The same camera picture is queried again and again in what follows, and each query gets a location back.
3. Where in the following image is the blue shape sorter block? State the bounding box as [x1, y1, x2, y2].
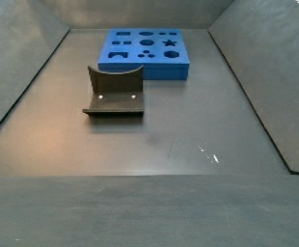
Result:
[98, 28, 190, 80]

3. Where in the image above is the black curved holder bracket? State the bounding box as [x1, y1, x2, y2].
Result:
[83, 67, 144, 116]

